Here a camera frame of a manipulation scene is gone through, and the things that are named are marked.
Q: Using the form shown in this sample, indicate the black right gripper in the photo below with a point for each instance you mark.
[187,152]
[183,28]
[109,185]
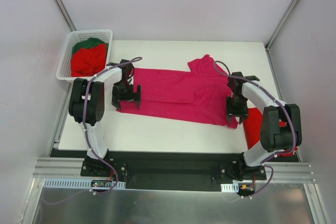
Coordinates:
[237,110]

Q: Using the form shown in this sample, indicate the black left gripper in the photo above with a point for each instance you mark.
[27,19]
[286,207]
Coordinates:
[126,97]

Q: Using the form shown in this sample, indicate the pink t shirt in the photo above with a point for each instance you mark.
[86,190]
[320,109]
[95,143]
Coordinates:
[198,95]

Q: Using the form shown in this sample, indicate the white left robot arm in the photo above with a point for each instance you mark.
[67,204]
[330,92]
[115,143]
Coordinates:
[87,101]

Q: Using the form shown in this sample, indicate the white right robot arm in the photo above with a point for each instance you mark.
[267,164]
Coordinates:
[261,98]

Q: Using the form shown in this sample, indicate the folded red t shirt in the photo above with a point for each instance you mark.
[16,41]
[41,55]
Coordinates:
[254,127]

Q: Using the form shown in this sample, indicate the red t shirt in basket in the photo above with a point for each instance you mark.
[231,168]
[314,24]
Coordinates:
[86,62]

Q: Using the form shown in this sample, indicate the green t shirt in basket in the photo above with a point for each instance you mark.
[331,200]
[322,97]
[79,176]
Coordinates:
[88,43]

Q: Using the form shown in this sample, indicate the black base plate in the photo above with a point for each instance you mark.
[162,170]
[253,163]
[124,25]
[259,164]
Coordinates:
[167,171]

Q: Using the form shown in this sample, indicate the right aluminium frame post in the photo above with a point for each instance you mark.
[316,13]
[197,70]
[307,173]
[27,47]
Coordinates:
[281,24]

